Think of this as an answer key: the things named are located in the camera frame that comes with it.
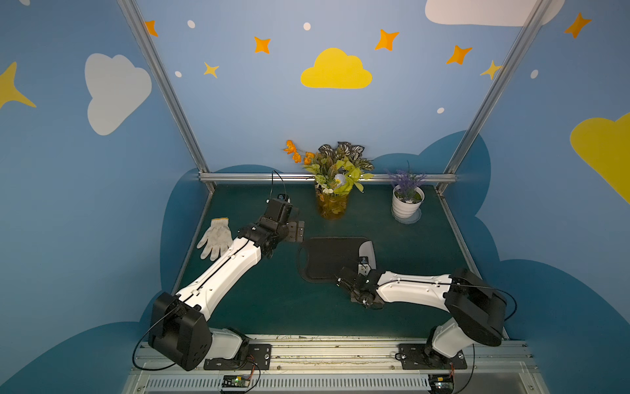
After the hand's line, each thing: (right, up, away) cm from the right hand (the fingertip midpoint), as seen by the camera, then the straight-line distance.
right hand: (363, 287), depth 89 cm
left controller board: (-41, -23, -17) cm, 50 cm away
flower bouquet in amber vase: (-10, +45, +7) cm, 47 cm away
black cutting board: (-15, +9, +8) cm, 19 cm away
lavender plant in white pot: (+23, +35, +16) cm, 45 cm away
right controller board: (+20, -23, -17) cm, 35 cm away
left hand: (-27, +24, -6) cm, 37 cm away
